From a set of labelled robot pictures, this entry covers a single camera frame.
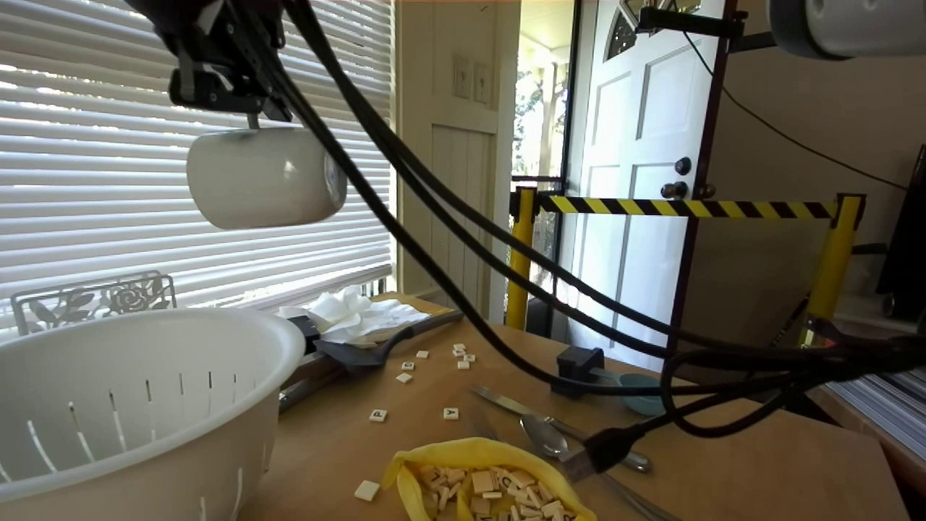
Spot grey metal bar tool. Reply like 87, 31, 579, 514
273, 364, 341, 417

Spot thin black wall cable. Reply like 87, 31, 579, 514
677, 26, 912, 193

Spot small black box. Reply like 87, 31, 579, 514
550, 343, 608, 398

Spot white plastic colander bowl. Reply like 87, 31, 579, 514
0, 306, 308, 521

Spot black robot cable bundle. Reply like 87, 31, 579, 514
213, 0, 926, 443

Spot yellow black striped barrier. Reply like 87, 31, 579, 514
502, 186, 867, 335

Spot silver spoon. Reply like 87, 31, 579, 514
517, 410, 682, 521

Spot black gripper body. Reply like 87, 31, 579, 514
124, 0, 292, 107

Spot metal fork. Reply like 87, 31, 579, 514
469, 381, 655, 476

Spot ornate metal rack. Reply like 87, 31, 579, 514
9, 270, 179, 346

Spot white light switch plate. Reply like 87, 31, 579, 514
447, 50, 501, 110

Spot wide white window blinds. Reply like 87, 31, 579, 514
0, 0, 398, 342

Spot white ceramic mug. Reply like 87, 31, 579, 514
182, 113, 350, 233

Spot black camera stand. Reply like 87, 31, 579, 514
634, 0, 776, 51

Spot black cable with plug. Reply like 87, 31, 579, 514
576, 384, 804, 476

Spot brown board panel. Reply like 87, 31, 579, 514
670, 212, 832, 390

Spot yellow pouch of letter tiles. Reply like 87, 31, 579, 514
379, 433, 598, 521

